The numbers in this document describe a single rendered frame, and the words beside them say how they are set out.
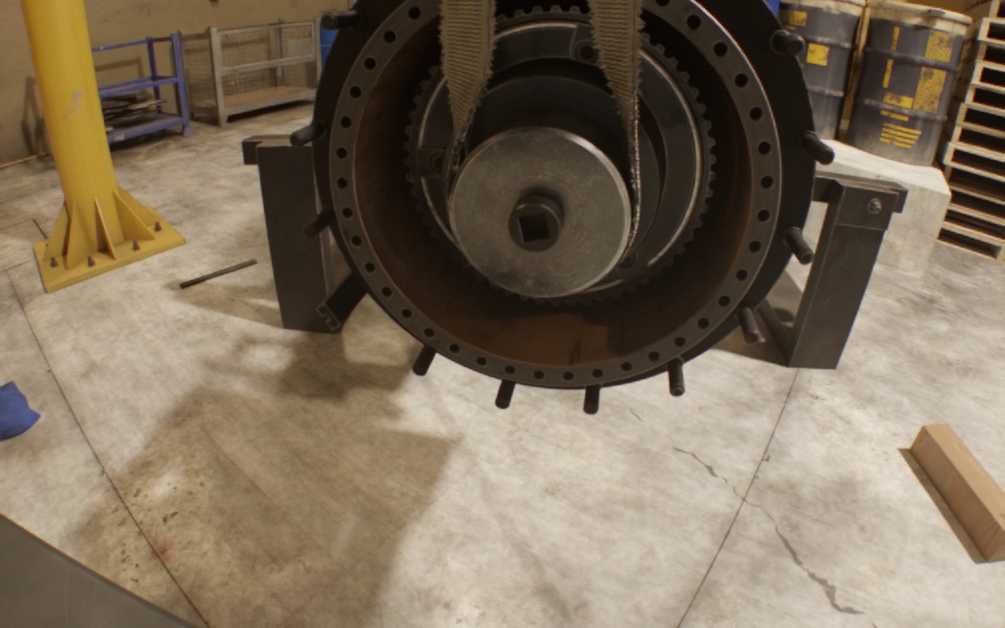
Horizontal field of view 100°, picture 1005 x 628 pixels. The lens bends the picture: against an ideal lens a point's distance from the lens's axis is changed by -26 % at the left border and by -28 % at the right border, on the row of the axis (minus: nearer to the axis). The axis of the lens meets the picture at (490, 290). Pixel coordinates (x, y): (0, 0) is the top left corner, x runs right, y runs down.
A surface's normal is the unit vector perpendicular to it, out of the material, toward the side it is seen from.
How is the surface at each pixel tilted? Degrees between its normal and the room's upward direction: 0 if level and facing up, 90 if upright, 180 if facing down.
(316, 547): 0
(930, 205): 90
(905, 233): 90
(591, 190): 90
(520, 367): 90
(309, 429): 0
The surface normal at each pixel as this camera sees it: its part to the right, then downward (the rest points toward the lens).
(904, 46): -0.77, 0.29
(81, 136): 0.78, 0.32
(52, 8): 0.59, 0.40
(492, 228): -0.21, 0.47
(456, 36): -0.62, 0.46
